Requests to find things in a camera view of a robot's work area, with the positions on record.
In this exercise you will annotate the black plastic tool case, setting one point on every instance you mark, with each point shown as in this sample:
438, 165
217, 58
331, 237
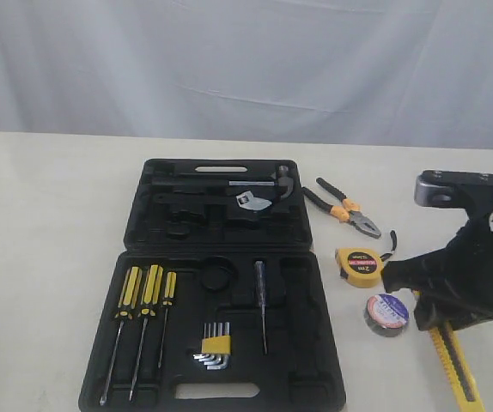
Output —
212, 249

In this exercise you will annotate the yellow utility knife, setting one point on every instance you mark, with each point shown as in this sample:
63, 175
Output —
456, 368

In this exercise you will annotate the black electrical tape roll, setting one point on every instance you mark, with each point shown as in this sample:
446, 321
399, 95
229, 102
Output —
386, 315

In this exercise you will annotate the white backdrop cloth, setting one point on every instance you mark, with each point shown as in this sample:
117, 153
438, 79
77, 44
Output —
413, 73

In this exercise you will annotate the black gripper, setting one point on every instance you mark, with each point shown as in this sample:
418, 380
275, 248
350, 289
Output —
468, 264

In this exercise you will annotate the hex key set yellow holder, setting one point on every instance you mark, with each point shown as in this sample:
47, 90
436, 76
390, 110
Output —
215, 351

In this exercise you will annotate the pliers black orange handles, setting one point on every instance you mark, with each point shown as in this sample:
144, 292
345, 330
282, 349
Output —
347, 211

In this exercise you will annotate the adjustable wrench black handle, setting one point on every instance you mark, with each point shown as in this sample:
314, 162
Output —
245, 200

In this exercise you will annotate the yellow tape measure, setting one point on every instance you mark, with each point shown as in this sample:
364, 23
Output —
362, 267

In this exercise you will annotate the middle yellow black screwdriver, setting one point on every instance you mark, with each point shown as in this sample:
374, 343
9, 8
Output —
148, 304

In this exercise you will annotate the large yellow black screwdriver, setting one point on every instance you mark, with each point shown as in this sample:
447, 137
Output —
125, 310

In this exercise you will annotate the claw hammer black handle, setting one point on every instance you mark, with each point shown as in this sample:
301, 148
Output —
281, 180

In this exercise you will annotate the small yellow black screwdriver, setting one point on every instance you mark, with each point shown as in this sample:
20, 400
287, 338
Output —
167, 302

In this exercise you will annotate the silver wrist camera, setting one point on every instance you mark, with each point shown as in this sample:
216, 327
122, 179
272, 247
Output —
440, 193

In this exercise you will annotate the blue test pen screwdriver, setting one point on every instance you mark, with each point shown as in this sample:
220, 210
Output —
259, 267

